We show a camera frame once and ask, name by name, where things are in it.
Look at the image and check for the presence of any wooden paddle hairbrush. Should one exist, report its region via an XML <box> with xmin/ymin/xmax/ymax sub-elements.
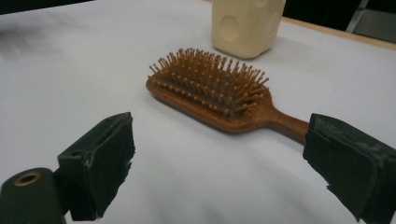
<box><xmin>145</xmin><ymin>47</ymin><xmax>310</xmax><ymax>146</ymax></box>

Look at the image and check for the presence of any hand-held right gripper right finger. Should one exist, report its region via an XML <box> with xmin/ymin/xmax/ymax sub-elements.
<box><xmin>302</xmin><ymin>112</ymin><xmax>396</xmax><ymax>224</ymax></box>

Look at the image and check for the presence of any grey metal stand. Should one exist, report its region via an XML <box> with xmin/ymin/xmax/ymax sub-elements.
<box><xmin>345</xmin><ymin>0</ymin><xmax>396</xmax><ymax>44</ymax></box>

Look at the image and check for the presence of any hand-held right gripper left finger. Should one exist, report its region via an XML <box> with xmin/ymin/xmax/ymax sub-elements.
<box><xmin>53</xmin><ymin>111</ymin><xmax>136</xmax><ymax>222</ymax></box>

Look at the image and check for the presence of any cream dimpled square container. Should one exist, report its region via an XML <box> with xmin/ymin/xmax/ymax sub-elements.
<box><xmin>210</xmin><ymin>0</ymin><xmax>287</xmax><ymax>60</ymax></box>

